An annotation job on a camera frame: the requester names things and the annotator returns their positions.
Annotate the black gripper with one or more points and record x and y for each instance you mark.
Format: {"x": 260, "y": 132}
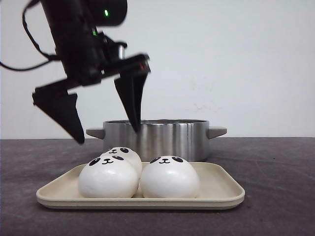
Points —
{"x": 88, "y": 67}

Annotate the panda bun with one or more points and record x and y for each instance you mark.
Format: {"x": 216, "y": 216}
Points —
{"x": 108, "y": 176}
{"x": 169, "y": 177}
{"x": 128, "y": 154}

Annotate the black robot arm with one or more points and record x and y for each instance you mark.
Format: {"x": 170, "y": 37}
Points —
{"x": 74, "y": 22}

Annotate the stainless steel steamer pot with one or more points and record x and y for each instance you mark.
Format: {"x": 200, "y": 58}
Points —
{"x": 186, "y": 138}

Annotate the cream rectangular tray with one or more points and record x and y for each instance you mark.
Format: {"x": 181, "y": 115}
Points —
{"x": 218, "y": 191}

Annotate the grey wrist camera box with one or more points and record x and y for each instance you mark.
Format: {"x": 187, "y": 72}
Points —
{"x": 113, "y": 51}

